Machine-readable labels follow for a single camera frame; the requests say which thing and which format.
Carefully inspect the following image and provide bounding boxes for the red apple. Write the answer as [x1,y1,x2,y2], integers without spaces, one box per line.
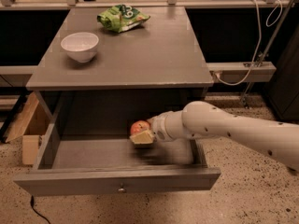
[130,120,150,135]

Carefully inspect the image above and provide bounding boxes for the white cable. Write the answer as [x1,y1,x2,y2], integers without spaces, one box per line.
[214,0,284,87]

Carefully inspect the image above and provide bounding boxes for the grey metal rail frame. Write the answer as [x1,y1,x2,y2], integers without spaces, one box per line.
[0,0,299,89]

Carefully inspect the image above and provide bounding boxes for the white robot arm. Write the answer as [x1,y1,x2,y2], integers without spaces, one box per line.
[130,101,299,171]

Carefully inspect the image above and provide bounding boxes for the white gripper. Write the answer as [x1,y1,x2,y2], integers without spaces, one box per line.
[130,111,173,148]

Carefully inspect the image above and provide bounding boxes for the black floor cable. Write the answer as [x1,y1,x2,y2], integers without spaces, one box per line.
[29,195,51,224]

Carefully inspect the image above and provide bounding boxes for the green snack bag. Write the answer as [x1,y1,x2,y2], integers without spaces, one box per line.
[97,4,150,33]

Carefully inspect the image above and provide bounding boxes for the grey open top drawer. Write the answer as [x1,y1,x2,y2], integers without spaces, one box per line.
[13,93,221,198]

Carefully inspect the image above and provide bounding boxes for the white ceramic bowl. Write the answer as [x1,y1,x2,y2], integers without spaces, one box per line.
[61,32,99,63]

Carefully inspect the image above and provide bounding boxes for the grey wooden cabinet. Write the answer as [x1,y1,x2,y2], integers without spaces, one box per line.
[26,6,215,123]

